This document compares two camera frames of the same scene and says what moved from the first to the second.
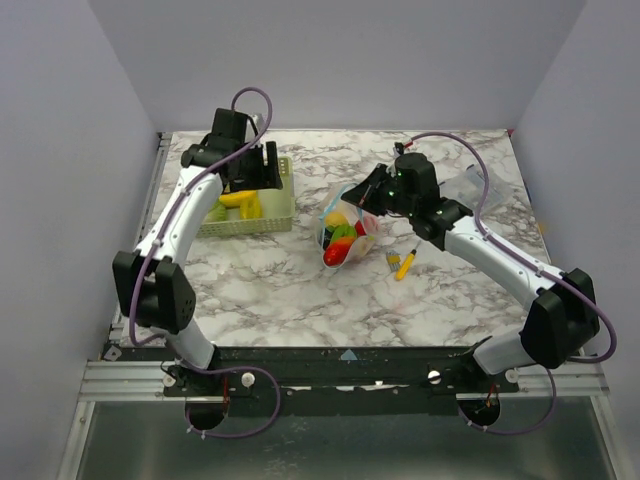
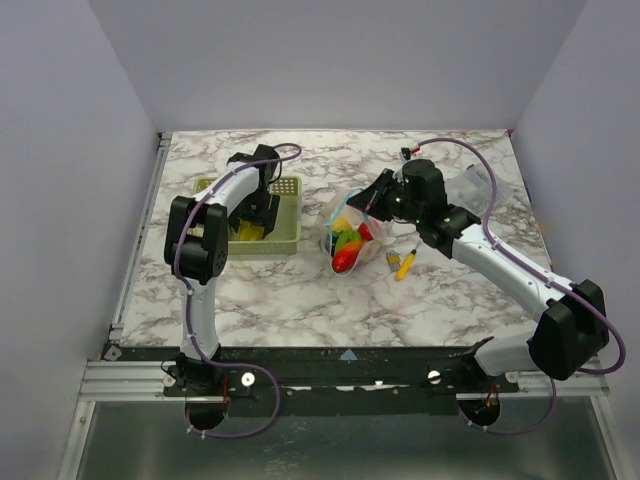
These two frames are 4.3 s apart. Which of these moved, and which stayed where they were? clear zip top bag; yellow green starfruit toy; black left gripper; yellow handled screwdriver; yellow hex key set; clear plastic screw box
Moved: yellow green starfruit toy; black left gripper; clear zip top bag
Stayed: yellow handled screwdriver; yellow hex key set; clear plastic screw box
